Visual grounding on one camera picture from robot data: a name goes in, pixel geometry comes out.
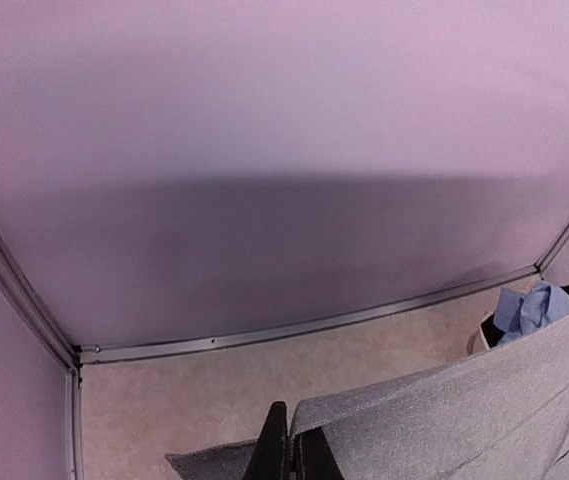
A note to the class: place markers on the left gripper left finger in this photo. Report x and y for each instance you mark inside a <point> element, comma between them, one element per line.
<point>270,457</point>

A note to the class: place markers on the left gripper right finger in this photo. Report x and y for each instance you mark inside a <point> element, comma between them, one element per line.
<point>313,457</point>

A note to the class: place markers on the grey long sleeve shirt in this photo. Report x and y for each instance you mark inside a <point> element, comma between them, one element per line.
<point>503,414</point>

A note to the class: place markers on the white plastic bin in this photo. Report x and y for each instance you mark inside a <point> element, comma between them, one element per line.
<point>477,342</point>

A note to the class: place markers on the black garment in bin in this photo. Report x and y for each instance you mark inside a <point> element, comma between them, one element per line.
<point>494,330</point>

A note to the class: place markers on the light blue shirt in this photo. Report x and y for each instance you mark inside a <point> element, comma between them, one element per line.
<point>534,312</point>

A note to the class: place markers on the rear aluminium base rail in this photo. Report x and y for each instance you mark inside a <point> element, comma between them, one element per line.
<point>109,354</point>

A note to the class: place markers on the left aluminium frame post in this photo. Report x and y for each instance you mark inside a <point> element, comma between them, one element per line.
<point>25,301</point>

